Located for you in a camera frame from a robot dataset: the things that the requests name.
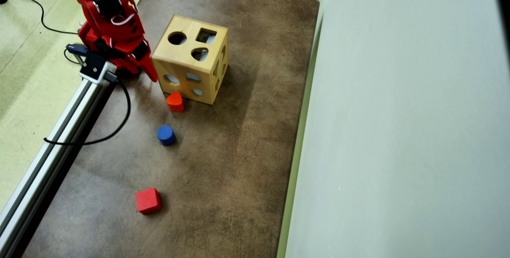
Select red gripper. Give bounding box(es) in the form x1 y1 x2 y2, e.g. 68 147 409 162
96 11 159 83

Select blue cylinder block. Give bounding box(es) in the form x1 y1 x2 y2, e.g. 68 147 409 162
156 125 177 146

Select wooden shape sorter box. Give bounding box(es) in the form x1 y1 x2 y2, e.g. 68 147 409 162
151 14 230 105

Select orange teardrop block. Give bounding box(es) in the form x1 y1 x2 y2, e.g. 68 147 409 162
166 92 185 112

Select blue clamp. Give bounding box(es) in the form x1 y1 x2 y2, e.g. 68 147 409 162
66 43 90 56

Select red cube block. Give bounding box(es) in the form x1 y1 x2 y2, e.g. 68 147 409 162
135 187 162 215

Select black camera cable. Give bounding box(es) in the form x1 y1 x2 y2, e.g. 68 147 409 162
43 73 132 147

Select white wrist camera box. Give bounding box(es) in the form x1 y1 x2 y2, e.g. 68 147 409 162
79 51 118 87

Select aluminium extrusion rail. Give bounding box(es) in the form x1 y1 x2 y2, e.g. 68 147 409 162
0 79 116 258

